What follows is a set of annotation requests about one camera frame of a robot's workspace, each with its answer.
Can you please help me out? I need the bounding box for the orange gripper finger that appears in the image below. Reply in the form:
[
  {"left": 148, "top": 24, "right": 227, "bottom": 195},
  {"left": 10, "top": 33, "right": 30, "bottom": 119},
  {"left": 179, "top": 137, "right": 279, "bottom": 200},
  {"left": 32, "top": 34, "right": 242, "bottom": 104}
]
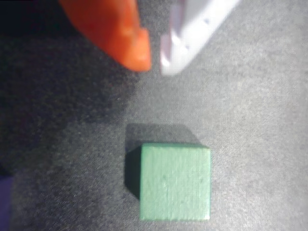
[{"left": 57, "top": 0, "right": 153, "bottom": 72}]

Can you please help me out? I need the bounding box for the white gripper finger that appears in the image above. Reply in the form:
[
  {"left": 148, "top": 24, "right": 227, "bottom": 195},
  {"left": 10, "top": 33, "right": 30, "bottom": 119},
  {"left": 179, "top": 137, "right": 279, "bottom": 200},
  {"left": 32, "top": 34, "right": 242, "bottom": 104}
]
[{"left": 159, "top": 0, "right": 242, "bottom": 77}]

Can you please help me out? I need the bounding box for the green wooden cube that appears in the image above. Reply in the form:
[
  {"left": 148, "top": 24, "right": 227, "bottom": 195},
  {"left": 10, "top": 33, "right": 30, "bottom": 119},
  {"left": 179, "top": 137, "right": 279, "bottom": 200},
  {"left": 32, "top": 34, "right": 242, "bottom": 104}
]
[{"left": 125, "top": 142, "right": 212, "bottom": 221}]

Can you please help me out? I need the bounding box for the purple wooden cube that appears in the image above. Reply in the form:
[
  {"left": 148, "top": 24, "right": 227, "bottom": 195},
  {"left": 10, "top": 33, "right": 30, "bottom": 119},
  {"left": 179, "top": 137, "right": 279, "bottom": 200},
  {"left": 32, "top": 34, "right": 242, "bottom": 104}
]
[{"left": 0, "top": 176, "right": 13, "bottom": 231}]

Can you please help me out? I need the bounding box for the black fabric mat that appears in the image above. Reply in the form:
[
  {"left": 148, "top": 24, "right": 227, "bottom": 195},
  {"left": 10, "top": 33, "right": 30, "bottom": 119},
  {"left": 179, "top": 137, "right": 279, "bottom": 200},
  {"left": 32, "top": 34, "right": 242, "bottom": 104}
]
[{"left": 0, "top": 0, "right": 308, "bottom": 231}]

